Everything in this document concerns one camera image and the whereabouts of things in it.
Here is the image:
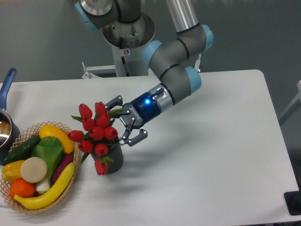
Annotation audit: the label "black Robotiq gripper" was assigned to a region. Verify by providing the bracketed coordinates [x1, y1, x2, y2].
[105, 93, 161, 147]

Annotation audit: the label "red tulip bouquet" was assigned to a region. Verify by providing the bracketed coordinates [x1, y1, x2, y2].
[68, 102, 122, 164]

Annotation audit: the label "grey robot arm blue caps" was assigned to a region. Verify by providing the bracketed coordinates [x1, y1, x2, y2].
[75, 0, 214, 146]

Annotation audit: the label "dark grey ribbed vase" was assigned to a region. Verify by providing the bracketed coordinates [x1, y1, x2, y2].
[92, 143, 124, 175]

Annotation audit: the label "purple sweet potato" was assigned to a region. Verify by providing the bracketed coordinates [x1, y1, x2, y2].
[51, 153, 74, 184]

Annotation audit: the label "green bok choy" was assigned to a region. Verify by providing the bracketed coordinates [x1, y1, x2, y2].
[31, 137, 63, 194]

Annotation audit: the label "green cucumber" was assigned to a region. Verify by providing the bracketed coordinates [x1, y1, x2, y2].
[0, 136, 41, 166]

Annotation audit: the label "yellow banana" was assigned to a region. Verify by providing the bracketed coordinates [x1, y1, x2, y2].
[14, 162, 75, 210]

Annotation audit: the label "yellow bell pepper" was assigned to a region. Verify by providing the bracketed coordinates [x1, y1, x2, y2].
[1, 160, 25, 183]

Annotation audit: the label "orange fruit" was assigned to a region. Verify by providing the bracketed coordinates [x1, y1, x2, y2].
[9, 179, 36, 200]

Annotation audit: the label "black device at table edge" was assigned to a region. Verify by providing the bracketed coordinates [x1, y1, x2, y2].
[284, 191, 301, 216]

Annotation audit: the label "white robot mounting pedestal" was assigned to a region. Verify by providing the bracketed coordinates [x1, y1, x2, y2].
[81, 42, 203, 79]

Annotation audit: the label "blue handled saucepan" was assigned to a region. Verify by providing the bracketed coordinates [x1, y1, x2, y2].
[0, 68, 20, 161]

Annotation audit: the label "white frame at right edge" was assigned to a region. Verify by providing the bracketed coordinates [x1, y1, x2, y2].
[278, 81, 301, 126]

